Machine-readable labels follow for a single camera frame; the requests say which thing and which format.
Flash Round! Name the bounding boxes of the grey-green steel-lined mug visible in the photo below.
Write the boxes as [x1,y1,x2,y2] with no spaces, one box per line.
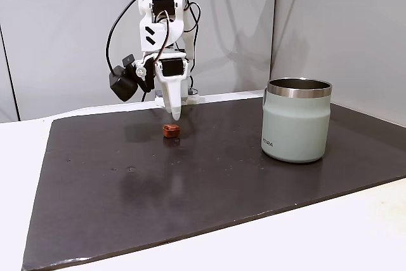
[261,77,333,163]

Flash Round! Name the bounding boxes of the red cube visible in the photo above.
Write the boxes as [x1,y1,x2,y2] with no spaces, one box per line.
[162,123,181,138]

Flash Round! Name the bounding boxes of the black table mat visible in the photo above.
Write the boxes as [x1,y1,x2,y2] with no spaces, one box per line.
[21,96,406,271]

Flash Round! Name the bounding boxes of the black camera box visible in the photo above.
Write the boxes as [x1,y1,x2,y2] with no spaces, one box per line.
[108,54,139,103]

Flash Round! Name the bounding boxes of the black camera cable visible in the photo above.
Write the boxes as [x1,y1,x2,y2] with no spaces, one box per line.
[105,0,153,74]

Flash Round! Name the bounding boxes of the red white black servo wires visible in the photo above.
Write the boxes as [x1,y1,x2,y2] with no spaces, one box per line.
[154,0,202,62]

